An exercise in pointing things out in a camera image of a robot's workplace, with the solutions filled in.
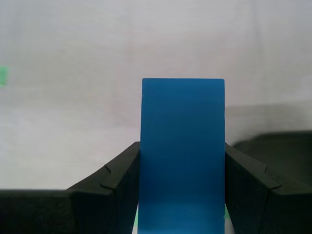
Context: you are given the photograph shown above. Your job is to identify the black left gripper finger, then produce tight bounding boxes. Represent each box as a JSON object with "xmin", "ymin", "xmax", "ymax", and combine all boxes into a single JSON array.
[
  {"xmin": 224, "ymin": 142, "xmax": 312, "ymax": 234},
  {"xmin": 0, "ymin": 141, "xmax": 142, "ymax": 234}
]

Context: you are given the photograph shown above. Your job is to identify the black perforated plastic basket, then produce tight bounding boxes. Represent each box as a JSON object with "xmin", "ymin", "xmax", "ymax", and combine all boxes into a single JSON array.
[{"xmin": 231, "ymin": 131, "xmax": 312, "ymax": 193}]

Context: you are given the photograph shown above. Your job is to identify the blue rectangular block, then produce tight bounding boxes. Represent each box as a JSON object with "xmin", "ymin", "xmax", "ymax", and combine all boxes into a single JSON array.
[{"xmin": 136, "ymin": 78, "xmax": 226, "ymax": 234}]

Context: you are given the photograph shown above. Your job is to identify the small green tape mark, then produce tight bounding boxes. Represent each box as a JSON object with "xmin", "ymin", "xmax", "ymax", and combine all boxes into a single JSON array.
[{"xmin": 0, "ymin": 66, "xmax": 9, "ymax": 86}]

